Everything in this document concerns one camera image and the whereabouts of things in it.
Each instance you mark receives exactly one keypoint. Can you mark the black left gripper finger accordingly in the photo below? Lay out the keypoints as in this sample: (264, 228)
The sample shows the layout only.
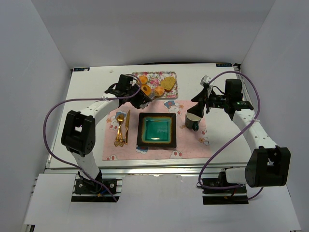
(152, 96)
(144, 104)

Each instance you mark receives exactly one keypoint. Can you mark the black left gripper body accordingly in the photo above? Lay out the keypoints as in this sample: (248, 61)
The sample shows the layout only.
(144, 98)

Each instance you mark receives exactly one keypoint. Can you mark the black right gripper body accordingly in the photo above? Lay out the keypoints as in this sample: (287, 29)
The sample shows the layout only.
(206, 100)

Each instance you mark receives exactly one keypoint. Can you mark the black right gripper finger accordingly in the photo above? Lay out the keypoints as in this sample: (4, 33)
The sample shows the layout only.
(202, 95)
(197, 111)

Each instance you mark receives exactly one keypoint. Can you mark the small round orange bun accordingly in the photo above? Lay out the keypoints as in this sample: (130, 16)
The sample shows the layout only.
(159, 91)

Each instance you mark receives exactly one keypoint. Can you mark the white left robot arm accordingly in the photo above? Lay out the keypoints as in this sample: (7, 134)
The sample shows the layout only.
(79, 133)

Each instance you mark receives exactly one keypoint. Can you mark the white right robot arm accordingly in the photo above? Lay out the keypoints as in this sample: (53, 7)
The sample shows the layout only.
(269, 163)

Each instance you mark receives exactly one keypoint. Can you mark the yellow bread slice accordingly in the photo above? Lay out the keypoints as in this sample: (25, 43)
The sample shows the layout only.
(168, 83)

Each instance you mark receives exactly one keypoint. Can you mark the bun with brown centre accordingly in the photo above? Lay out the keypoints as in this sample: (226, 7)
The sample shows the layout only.
(146, 89)

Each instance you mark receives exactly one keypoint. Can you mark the dark green mug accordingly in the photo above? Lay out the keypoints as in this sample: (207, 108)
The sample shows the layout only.
(192, 121)

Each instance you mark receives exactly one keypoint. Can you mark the round bun top left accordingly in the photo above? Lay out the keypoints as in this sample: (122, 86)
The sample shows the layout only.
(143, 79)

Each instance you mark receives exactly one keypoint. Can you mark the floral rectangular tray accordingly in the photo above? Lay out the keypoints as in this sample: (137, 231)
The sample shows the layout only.
(155, 78)

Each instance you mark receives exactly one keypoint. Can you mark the square teal black plate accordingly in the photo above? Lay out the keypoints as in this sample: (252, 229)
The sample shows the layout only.
(157, 130)

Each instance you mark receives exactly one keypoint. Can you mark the gold knife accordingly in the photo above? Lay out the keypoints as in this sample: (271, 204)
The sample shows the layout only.
(127, 127)

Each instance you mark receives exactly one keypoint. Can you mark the pink bunny placemat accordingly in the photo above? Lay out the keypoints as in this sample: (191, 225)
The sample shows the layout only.
(190, 144)

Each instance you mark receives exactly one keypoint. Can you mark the gold fork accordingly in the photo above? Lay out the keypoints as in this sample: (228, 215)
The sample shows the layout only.
(119, 140)

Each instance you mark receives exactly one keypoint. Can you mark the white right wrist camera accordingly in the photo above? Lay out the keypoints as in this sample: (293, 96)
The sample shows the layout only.
(206, 83)

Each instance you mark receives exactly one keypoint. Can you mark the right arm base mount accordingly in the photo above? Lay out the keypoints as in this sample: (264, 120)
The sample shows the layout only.
(220, 192)

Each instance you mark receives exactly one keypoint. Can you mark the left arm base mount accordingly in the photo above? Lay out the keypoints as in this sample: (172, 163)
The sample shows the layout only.
(87, 191)

